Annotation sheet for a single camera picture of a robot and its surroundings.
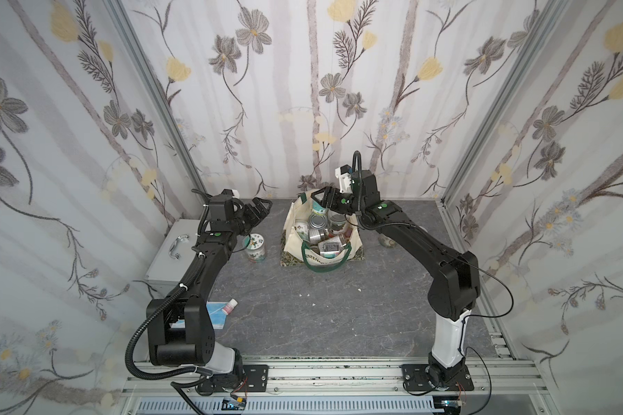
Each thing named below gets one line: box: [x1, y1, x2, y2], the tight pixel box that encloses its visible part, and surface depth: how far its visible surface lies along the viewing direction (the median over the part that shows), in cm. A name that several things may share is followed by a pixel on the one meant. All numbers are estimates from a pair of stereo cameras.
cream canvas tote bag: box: [283, 189, 364, 273], surface depth 90 cm
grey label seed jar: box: [317, 236, 343, 259], surface depth 83 cm
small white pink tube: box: [221, 298, 238, 316], surface depth 88 cm
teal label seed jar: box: [311, 200, 327, 217], surface depth 84 cm
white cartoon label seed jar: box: [243, 232, 266, 264], surface depth 97 cm
